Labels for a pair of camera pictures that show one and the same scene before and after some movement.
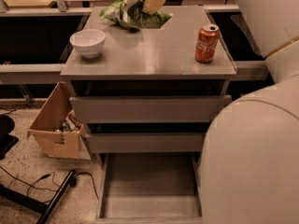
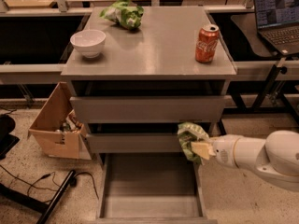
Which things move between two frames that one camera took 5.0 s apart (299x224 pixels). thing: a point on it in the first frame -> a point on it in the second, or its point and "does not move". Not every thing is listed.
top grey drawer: (151, 109) does not move
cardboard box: (56, 127) does not move
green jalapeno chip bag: (138, 18) -> (189, 133)
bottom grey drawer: (149, 189) does not move
